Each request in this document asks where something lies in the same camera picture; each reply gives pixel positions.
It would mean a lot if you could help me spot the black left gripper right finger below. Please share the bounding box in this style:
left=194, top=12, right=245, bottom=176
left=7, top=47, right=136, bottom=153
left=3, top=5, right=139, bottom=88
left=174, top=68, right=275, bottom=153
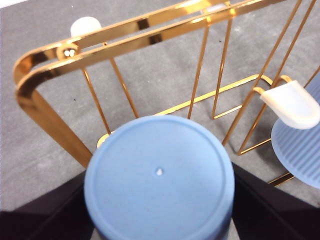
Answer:
left=231, top=161, right=320, bottom=240

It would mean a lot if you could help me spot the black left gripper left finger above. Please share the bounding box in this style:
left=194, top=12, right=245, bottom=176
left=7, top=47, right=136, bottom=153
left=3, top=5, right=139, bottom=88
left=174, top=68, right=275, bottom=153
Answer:
left=0, top=171, right=98, bottom=240

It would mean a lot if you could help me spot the blue ribbed plastic cup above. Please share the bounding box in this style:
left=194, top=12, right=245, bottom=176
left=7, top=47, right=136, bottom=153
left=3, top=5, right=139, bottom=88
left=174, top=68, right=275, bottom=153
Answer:
left=271, top=67, right=320, bottom=188
left=83, top=114, right=236, bottom=240

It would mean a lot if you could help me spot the gold wire cup rack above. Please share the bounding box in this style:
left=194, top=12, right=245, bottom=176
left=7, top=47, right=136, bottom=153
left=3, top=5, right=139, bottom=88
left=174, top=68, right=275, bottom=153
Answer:
left=12, top=0, right=320, bottom=188

